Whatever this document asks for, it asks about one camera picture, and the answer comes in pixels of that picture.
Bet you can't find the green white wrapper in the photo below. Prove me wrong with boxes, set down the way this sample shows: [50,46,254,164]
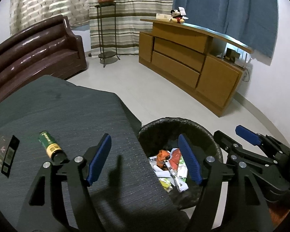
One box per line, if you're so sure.
[177,156,188,182]

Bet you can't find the red plastic bag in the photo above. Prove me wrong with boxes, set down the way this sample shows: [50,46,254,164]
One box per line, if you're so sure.
[169,148,182,170]

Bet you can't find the white paper packet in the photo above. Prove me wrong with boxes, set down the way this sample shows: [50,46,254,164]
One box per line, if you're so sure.
[164,160,189,193]

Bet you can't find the yellow wrapper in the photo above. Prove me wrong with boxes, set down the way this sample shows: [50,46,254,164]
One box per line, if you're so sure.
[159,178,173,193]

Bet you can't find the green yellow cylinder can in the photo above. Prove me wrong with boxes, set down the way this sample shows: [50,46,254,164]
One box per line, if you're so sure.
[38,131,69,165]

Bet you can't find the dark brown book box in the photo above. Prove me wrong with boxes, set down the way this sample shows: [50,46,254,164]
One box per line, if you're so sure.
[0,135,20,178]

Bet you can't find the black wicker trash bin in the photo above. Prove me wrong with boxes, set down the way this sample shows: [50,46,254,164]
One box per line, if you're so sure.
[138,117,223,210]

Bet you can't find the dark grey tablecloth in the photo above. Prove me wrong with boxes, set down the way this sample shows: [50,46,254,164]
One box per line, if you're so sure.
[0,75,189,231]

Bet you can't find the small items in cabinet shelf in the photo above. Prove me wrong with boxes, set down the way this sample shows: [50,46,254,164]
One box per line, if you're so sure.
[217,46,252,68]

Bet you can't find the wooden sideboard cabinet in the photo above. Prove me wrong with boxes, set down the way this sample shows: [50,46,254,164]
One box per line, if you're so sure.
[139,19,253,117]

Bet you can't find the black metal plant stand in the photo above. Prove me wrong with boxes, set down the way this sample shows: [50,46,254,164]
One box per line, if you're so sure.
[95,2,120,68]

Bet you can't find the blue curtain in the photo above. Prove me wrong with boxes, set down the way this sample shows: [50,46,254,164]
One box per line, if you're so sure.
[173,0,278,58]

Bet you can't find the dark brown leather sofa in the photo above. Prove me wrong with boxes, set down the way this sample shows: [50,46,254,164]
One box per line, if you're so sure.
[0,15,87,103]

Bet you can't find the beige striped curtain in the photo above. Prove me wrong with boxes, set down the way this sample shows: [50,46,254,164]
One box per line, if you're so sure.
[89,0,173,56]

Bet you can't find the Mickey Mouse plush toy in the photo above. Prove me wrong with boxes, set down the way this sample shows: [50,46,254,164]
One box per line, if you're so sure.
[169,7,188,24]

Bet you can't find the beige box on cabinet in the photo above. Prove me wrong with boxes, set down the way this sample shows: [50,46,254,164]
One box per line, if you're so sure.
[155,13,172,21]

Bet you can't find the beige patterned curtain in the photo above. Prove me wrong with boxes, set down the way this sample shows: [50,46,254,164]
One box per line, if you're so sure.
[10,0,90,35]

